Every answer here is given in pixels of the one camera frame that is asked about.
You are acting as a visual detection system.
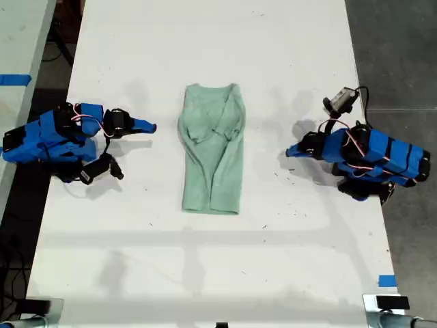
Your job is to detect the pale green T-shirt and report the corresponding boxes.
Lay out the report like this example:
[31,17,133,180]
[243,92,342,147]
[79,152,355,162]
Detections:
[177,83,247,216]

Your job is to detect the white side table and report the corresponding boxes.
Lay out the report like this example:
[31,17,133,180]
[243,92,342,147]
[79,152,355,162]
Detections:
[0,0,57,213]

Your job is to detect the black table leg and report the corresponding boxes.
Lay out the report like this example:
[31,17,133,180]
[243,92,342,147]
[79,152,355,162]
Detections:
[47,20,76,68]

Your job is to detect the grey metal tube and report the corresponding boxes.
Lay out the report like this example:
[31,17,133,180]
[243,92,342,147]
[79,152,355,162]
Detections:
[367,312,437,328]
[0,316,48,328]

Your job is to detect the black floor cable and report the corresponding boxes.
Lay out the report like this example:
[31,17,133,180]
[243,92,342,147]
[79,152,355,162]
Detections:
[0,235,31,301]

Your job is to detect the black camera box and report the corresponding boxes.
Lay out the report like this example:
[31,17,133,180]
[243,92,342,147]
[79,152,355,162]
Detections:
[79,152,124,186]

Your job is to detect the small black box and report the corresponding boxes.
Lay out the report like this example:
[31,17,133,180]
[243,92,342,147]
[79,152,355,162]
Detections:
[20,297,52,314]
[375,296,410,311]

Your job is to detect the silver camera box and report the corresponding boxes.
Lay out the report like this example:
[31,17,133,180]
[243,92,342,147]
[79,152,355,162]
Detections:
[322,87,358,115]

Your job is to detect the black camera cable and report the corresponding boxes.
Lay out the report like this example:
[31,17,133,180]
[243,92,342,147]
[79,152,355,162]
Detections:
[353,85,371,129]

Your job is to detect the long blue tape strip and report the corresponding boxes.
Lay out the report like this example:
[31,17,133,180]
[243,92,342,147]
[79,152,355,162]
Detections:
[0,73,33,86]

